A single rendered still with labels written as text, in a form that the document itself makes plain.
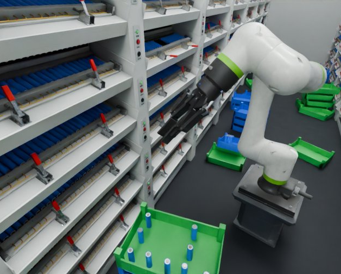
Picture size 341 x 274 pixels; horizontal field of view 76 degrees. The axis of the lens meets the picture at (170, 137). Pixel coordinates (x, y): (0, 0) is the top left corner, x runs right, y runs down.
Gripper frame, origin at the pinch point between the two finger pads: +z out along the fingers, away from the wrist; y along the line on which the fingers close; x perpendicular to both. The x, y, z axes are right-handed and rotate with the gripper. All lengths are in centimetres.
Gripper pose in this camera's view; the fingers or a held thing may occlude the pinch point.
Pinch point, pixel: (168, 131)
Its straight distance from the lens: 71.3
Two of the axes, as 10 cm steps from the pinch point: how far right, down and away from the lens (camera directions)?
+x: -6.8, -3.8, -6.3
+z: -6.6, 6.9, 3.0
